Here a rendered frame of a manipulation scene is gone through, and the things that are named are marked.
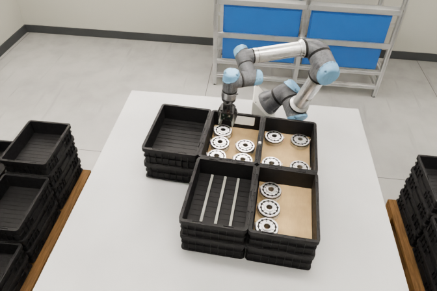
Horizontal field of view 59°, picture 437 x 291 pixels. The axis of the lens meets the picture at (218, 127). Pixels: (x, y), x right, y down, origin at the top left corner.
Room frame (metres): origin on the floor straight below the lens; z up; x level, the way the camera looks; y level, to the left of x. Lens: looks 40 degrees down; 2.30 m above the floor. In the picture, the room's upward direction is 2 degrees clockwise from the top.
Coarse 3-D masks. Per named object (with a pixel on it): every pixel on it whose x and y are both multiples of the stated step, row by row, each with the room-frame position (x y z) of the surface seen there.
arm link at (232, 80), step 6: (228, 72) 1.53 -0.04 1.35; (234, 72) 1.53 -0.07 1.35; (222, 78) 1.54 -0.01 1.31; (228, 78) 1.50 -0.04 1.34; (234, 78) 1.50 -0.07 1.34; (240, 78) 1.53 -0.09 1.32; (222, 84) 1.53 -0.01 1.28; (228, 84) 1.50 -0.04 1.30; (234, 84) 1.51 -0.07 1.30; (240, 84) 1.52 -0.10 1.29; (222, 90) 1.53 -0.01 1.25; (228, 90) 1.51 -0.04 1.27; (234, 90) 1.51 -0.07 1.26
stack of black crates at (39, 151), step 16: (32, 128) 2.04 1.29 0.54; (48, 128) 2.03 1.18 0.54; (64, 128) 2.02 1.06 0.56; (16, 144) 1.84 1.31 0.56; (32, 144) 1.92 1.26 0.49; (48, 144) 1.93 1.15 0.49; (64, 144) 1.91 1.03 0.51; (0, 160) 1.66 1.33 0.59; (16, 160) 1.66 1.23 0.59; (32, 160) 1.77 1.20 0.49; (48, 160) 1.68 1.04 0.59; (64, 160) 1.84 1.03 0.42; (80, 160) 2.01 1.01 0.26; (48, 176) 1.64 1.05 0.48; (64, 176) 1.80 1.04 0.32; (64, 192) 1.74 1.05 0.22
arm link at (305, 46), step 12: (240, 48) 1.69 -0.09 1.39; (252, 48) 1.71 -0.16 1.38; (264, 48) 1.71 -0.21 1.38; (276, 48) 1.72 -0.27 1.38; (288, 48) 1.73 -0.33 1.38; (300, 48) 1.74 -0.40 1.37; (312, 48) 1.74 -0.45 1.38; (240, 60) 1.64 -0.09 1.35; (252, 60) 1.66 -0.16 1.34; (264, 60) 1.68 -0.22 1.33
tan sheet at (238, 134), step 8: (232, 128) 1.75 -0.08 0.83; (240, 128) 1.75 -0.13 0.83; (232, 136) 1.68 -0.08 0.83; (240, 136) 1.68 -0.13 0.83; (248, 136) 1.68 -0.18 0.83; (256, 136) 1.68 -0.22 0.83; (232, 144) 1.61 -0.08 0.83; (256, 144) 1.62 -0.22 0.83; (208, 152) 1.54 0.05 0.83; (224, 152) 1.55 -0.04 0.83; (232, 152) 1.55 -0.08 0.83
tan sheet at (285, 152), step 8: (264, 136) 1.69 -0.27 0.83; (288, 136) 1.69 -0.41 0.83; (264, 144) 1.62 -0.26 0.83; (288, 144) 1.63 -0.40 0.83; (264, 152) 1.55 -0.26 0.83; (272, 152) 1.56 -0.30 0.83; (280, 152) 1.56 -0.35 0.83; (288, 152) 1.56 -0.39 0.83; (296, 152) 1.56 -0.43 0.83; (304, 152) 1.56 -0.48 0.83; (280, 160) 1.49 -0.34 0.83; (288, 160) 1.49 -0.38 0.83; (304, 160) 1.50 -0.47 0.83
